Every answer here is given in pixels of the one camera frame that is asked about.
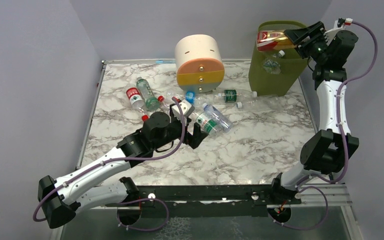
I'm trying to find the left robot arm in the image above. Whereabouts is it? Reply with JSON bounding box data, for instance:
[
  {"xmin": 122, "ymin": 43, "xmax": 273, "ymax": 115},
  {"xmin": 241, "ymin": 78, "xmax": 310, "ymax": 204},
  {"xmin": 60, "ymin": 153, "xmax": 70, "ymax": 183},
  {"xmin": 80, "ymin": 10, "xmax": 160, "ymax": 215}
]
[{"xmin": 32, "ymin": 102, "xmax": 208, "ymax": 229}]

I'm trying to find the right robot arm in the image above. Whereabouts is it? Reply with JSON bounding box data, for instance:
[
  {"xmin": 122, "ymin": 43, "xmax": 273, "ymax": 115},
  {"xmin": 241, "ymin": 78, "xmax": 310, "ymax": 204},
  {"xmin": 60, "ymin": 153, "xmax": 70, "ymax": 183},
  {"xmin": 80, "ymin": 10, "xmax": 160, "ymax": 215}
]
[{"xmin": 270, "ymin": 18, "xmax": 359, "ymax": 201}]

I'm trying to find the dark green label bottle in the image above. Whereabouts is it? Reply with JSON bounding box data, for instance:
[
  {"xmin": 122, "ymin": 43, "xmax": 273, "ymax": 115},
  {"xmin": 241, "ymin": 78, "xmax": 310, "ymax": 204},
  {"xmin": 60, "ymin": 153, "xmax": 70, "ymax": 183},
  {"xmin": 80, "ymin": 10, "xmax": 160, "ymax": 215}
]
[{"xmin": 212, "ymin": 89, "xmax": 258, "ymax": 104}]

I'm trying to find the green label Nongfu bottle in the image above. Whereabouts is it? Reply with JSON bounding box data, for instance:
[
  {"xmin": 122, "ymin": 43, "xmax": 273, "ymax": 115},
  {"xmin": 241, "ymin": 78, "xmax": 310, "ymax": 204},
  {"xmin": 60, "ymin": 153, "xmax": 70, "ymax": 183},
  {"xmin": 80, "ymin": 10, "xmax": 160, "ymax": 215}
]
[{"xmin": 190, "ymin": 111, "xmax": 222, "ymax": 135}]

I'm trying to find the cream round drawer cabinet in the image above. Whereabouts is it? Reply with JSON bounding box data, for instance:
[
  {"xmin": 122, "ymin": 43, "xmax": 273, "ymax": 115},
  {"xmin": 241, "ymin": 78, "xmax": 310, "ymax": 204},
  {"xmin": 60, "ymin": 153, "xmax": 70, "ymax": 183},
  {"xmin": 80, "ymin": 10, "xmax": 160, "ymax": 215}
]
[{"xmin": 174, "ymin": 34, "xmax": 225, "ymax": 94}]

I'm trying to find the red gold label bottle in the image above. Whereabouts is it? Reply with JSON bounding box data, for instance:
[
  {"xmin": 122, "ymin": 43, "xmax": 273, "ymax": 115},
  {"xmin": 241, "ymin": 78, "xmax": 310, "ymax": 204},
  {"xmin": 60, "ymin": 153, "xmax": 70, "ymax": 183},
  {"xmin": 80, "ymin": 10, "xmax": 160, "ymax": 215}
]
[{"xmin": 256, "ymin": 30, "xmax": 296, "ymax": 52}]

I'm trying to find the red label Nongfu bottle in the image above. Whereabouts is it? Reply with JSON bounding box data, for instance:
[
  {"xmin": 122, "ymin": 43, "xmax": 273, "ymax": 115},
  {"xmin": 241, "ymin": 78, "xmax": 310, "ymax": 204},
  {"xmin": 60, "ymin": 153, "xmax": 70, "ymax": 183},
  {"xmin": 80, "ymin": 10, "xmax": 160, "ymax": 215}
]
[{"xmin": 157, "ymin": 95, "xmax": 175, "ymax": 113}]

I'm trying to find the green tea bottle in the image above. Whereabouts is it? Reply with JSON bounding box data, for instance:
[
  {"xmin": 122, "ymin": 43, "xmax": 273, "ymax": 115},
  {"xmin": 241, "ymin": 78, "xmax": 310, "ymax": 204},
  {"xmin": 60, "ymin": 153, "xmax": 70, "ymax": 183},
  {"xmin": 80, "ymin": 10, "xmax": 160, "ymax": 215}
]
[{"xmin": 136, "ymin": 77, "xmax": 160, "ymax": 112}]

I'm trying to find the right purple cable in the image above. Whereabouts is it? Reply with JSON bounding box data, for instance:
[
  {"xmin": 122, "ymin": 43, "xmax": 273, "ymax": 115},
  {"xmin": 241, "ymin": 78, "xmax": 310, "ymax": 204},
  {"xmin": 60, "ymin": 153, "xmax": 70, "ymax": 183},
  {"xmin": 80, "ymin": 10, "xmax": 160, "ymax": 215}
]
[{"xmin": 267, "ymin": 20, "xmax": 378, "ymax": 231}]

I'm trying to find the green plastic waste bin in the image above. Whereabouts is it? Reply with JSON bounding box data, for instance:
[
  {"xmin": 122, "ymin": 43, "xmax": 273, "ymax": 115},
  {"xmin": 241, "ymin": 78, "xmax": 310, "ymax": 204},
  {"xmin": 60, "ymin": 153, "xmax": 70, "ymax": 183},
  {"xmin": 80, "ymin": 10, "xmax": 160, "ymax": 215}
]
[{"xmin": 248, "ymin": 20, "xmax": 308, "ymax": 97}]

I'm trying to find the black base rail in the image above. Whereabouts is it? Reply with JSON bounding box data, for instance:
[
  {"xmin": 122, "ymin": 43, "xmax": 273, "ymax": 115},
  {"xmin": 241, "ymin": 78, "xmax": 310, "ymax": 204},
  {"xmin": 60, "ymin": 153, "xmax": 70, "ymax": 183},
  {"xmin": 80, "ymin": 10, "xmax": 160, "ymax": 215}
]
[{"xmin": 58, "ymin": 184, "xmax": 353, "ymax": 220}]

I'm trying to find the blue label clear bottle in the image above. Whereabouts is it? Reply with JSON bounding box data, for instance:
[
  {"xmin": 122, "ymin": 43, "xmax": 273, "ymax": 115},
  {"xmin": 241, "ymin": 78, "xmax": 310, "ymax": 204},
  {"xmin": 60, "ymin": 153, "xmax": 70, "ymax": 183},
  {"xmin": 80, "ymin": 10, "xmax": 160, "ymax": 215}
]
[{"xmin": 163, "ymin": 91, "xmax": 212, "ymax": 106}]

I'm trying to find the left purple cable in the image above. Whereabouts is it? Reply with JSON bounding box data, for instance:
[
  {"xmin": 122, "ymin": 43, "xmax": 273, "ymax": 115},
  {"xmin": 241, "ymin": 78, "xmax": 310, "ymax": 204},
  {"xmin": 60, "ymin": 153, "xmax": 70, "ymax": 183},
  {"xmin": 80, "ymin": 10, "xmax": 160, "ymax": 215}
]
[{"xmin": 32, "ymin": 97, "xmax": 188, "ymax": 231}]

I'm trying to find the clear blue tinted bottle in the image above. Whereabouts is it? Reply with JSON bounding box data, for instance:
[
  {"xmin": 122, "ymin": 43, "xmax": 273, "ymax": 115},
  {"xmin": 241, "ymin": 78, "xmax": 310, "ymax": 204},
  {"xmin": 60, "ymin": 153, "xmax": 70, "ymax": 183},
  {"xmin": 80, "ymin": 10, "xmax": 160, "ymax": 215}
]
[{"xmin": 202, "ymin": 103, "xmax": 233, "ymax": 132}]

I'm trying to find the purple cable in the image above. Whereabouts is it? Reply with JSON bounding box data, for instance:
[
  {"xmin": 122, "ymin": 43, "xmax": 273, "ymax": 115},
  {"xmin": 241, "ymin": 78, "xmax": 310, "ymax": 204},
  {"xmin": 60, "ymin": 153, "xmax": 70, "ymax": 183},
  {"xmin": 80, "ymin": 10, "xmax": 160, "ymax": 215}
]
[
  {"xmin": 267, "ymin": 20, "xmax": 378, "ymax": 231},
  {"xmin": 32, "ymin": 97, "xmax": 188, "ymax": 231}
]

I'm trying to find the small red label bottle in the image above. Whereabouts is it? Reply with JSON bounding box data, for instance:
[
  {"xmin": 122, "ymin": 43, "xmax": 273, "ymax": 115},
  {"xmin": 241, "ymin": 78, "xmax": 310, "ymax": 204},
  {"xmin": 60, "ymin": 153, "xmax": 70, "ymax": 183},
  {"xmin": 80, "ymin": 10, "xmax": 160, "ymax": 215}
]
[{"xmin": 125, "ymin": 84, "xmax": 149, "ymax": 122}]

